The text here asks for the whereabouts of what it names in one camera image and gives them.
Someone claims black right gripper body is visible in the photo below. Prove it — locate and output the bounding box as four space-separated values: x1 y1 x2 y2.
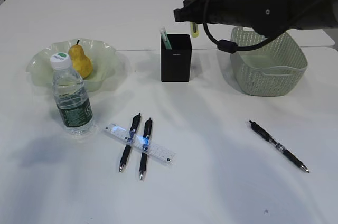
201 0 288 36

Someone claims mint green utility knife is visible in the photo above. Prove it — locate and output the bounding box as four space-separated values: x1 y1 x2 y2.
159 27 172 50

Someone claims black pen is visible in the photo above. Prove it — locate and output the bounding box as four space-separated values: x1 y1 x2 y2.
249 120 309 173
139 117 153 180
119 113 141 172

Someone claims yellow pear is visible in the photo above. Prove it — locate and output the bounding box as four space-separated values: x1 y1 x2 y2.
68 40 93 79

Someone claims clear plastic ruler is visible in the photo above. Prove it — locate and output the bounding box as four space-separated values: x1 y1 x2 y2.
104 123 175 166

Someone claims clear water bottle green label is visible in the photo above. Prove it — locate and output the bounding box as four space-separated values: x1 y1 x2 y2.
50 52 93 136

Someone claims black blue right robot arm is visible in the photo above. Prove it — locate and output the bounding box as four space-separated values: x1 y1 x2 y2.
174 0 337 37

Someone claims black square pen holder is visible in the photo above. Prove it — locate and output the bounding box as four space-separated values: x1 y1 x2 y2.
160 34 192 82

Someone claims green woven plastic basket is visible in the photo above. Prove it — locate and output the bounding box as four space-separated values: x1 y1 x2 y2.
230 32 308 97

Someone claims pale green wavy plate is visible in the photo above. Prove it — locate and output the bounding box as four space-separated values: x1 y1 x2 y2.
26 38 126 92

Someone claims black cable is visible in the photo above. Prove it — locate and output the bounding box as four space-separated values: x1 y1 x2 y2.
202 0 338 53

